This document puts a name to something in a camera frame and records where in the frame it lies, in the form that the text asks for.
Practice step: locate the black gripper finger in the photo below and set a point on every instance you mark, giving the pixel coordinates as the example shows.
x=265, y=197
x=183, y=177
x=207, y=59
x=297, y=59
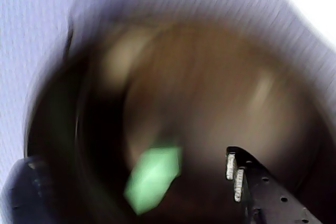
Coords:
x=23, y=195
x=270, y=203

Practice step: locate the green cube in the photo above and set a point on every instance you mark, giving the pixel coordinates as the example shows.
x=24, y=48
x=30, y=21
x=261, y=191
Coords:
x=152, y=176

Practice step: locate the black round recipient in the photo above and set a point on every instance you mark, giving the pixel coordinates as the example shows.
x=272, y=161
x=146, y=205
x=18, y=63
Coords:
x=210, y=77

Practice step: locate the blue textured cloth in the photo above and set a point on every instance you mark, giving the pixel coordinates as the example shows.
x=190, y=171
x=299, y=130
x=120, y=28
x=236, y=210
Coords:
x=31, y=24

